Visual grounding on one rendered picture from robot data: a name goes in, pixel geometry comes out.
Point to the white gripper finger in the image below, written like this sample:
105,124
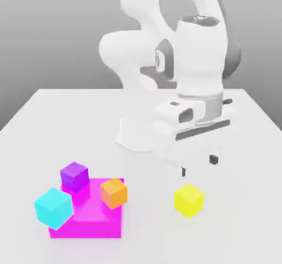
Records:
182,171
213,159

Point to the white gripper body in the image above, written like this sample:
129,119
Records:
193,142

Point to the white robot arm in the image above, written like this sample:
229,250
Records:
198,59

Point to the small yellow cube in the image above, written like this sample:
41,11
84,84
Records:
189,201

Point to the small orange cube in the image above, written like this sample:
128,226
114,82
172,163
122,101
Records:
114,193

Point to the small purple cube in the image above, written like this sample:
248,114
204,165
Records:
74,177

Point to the small cyan cube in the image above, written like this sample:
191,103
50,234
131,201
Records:
54,208

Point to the large magenta box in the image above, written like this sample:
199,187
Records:
94,226

